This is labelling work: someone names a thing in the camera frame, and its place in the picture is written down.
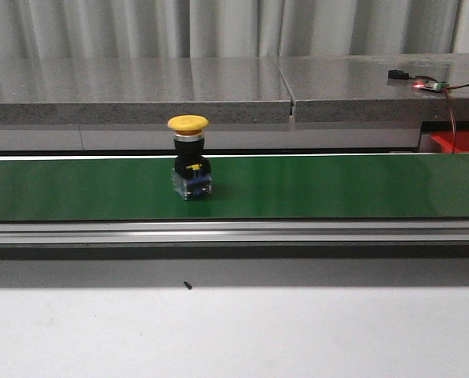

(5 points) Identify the yellow push button top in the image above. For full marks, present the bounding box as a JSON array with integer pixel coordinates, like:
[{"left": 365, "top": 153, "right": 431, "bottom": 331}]
[{"left": 168, "top": 115, "right": 212, "bottom": 201}]

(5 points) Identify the green conveyor belt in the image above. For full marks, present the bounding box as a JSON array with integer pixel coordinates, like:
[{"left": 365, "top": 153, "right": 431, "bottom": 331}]
[{"left": 0, "top": 154, "right": 469, "bottom": 221}]

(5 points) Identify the black connector plug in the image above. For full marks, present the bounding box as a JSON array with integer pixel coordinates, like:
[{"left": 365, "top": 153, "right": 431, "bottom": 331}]
[{"left": 387, "top": 69, "right": 412, "bottom": 80}]

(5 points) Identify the small green circuit board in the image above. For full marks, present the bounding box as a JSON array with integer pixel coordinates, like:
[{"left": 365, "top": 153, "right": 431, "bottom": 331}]
[{"left": 412, "top": 80, "right": 449, "bottom": 93}]

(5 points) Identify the red plastic bin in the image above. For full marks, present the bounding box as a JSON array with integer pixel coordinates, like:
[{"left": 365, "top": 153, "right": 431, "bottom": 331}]
[{"left": 430, "top": 131, "right": 469, "bottom": 154}]

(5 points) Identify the grey stone countertop left slab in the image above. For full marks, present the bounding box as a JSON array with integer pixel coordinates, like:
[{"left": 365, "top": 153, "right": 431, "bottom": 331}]
[{"left": 0, "top": 57, "right": 291, "bottom": 125}]

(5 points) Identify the grey pleated curtain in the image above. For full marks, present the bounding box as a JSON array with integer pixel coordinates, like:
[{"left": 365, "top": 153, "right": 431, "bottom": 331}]
[{"left": 0, "top": 1, "right": 469, "bottom": 59}]

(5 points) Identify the aluminium conveyor frame rail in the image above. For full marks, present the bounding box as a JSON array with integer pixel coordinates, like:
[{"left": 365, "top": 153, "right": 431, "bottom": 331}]
[{"left": 0, "top": 219, "right": 469, "bottom": 247}]

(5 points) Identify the red brown wire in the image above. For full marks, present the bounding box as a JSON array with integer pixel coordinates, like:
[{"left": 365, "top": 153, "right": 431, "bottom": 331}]
[{"left": 445, "top": 83, "right": 469, "bottom": 155}]

